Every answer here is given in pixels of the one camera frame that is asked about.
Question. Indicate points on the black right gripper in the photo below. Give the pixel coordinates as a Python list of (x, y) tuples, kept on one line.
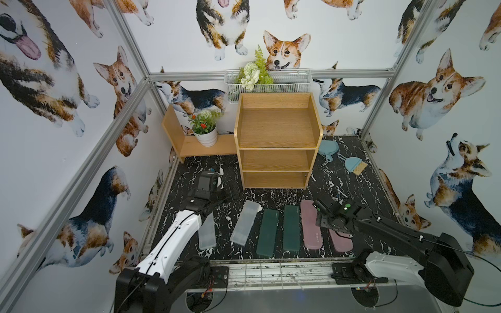
[(323, 216)]

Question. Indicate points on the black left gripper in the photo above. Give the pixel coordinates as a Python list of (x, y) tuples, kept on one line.
[(205, 188)]

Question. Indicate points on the pink pencil case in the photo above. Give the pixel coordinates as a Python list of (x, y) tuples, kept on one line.
[(342, 242), (312, 235)]

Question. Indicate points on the dark green pencil case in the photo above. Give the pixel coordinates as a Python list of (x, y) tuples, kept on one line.
[(267, 235), (291, 234)]

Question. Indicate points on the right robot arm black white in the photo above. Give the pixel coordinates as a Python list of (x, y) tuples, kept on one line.
[(435, 263)]

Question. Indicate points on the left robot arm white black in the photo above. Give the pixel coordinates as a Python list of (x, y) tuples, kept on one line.
[(157, 282)]

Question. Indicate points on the left translucent white pencil case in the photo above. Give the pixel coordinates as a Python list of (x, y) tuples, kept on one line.
[(206, 234)]

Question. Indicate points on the translucent white pencil case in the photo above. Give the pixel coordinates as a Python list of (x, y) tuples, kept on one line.
[(245, 222), (206, 234)]

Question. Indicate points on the right translucent white pencil case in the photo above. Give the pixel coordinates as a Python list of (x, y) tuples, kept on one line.
[(245, 222)]

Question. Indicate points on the low wooden corner shelf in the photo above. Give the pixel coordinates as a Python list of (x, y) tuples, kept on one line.
[(189, 146)]

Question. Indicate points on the wooden three-tier shelf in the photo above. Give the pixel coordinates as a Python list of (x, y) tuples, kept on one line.
[(277, 137)]

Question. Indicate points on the light blue hand brush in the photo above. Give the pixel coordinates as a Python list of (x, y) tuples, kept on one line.
[(353, 164)]

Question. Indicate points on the light blue dustpan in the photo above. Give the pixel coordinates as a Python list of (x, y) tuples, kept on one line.
[(328, 149)]

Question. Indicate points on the red flower plant white pot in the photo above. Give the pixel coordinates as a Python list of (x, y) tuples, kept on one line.
[(204, 126)]

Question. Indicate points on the white flowers with fern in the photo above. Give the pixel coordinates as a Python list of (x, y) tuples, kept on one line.
[(254, 73)]

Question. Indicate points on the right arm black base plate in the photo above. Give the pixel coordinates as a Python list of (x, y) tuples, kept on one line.
[(349, 273)]

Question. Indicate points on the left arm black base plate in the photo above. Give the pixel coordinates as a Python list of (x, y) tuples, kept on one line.
[(217, 278)]

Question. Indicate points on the aluminium frame rails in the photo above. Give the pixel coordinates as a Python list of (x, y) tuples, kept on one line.
[(67, 76)]

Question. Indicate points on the white wire basket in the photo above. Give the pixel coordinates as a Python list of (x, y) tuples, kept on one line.
[(284, 81)]

